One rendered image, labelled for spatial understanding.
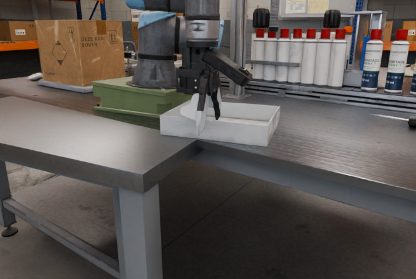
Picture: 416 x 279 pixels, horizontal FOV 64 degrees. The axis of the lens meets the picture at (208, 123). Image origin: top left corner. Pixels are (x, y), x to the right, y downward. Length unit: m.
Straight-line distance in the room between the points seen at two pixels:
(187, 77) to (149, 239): 0.36
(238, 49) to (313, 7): 4.43
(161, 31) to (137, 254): 0.63
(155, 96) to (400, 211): 0.67
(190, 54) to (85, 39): 0.81
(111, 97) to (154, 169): 0.48
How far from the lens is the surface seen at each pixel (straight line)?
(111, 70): 1.58
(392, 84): 1.25
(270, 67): 1.36
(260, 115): 0.95
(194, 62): 0.76
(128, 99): 1.05
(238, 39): 1.26
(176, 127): 0.82
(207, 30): 0.73
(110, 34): 1.58
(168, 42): 1.04
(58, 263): 1.87
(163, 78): 1.04
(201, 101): 0.71
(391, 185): 0.66
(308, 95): 1.29
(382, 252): 1.59
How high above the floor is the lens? 1.09
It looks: 16 degrees down
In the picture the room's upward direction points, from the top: straight up
